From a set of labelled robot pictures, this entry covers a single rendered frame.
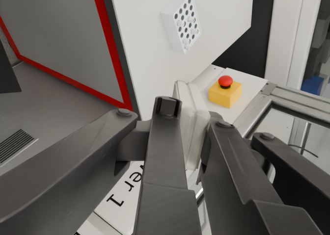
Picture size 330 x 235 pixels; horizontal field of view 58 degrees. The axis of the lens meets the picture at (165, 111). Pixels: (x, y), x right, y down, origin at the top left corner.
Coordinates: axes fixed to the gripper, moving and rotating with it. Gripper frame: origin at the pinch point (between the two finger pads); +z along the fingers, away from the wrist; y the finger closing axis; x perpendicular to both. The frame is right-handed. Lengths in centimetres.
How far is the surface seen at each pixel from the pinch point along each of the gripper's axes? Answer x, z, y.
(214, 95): -13, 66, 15
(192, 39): 1, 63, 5
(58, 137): -32, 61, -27
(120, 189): -32, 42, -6
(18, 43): -12, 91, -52
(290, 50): 2, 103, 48
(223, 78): -7, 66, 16
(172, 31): 3, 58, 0
